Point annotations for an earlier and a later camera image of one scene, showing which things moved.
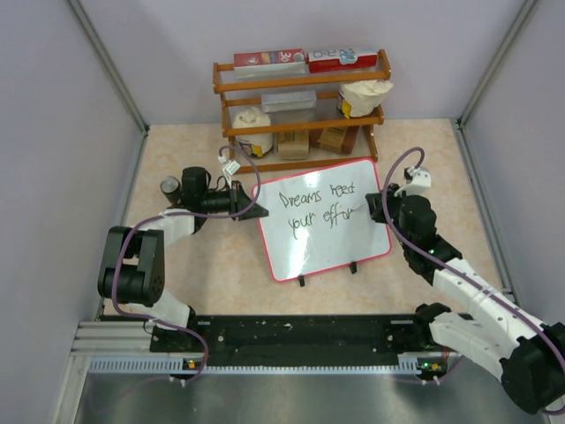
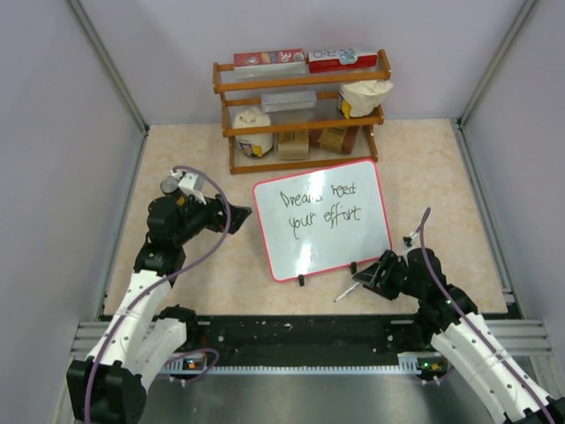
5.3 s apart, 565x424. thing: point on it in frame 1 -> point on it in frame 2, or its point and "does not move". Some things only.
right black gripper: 377,208 -> 372,276
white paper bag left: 255,144 does not move
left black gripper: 238,200 -> 213,207
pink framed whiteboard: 320,221 does not move
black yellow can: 169,185 does not move
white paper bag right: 359,97 does not move
